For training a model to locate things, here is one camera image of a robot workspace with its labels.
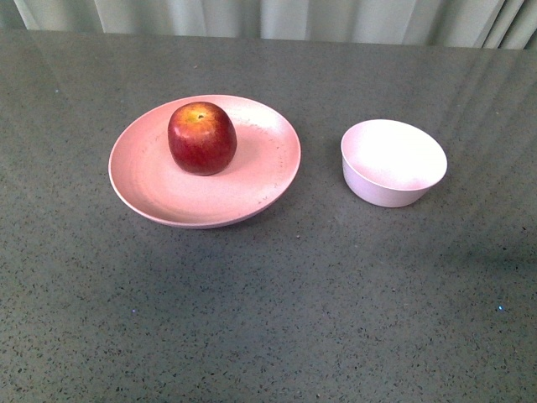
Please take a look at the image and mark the red yellow apple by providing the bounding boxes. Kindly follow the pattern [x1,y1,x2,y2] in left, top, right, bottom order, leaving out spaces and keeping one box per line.
[168,102,237,175]

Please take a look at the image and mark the pale pink bowl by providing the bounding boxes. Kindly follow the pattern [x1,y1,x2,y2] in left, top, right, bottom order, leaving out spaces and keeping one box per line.
[341,119,447,207]

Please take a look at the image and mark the pink round plate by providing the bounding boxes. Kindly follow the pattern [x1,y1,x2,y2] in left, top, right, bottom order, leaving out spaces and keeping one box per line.
[108,95,301,228]

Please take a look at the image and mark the white pleated curtain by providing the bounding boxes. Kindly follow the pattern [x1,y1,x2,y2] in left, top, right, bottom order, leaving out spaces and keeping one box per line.
[1,0,536,50]

